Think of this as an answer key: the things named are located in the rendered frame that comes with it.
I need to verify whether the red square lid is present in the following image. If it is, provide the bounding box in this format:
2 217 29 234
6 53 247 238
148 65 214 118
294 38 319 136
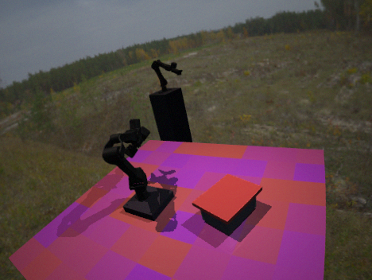
192 174 262 225

